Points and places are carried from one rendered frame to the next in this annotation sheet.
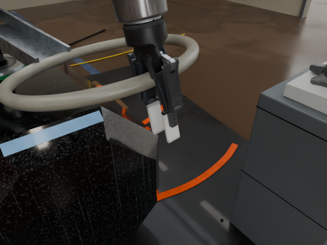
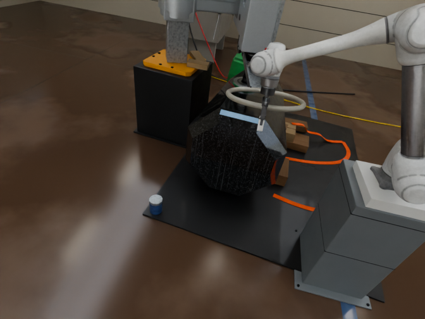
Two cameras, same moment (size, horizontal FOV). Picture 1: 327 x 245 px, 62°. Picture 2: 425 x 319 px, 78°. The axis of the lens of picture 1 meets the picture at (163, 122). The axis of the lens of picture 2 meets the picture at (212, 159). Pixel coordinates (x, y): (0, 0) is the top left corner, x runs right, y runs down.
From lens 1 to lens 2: 1.04 m
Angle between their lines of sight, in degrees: 36
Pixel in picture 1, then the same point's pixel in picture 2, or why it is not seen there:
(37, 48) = (258, 82)
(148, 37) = (264, 92)
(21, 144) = (227, 113)
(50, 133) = (238, 116)
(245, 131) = not seen: hidden behind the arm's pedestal
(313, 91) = (362, 169)
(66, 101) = (236, 99)
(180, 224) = (273, 213)
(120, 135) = (264, 136)
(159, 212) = (269, 201)
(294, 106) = (348, 171)
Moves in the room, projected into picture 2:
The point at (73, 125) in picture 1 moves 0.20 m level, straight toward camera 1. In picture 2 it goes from (248, 118) to (236, 130)
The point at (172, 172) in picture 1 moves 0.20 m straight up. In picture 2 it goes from (296, 193) to (303, 178)
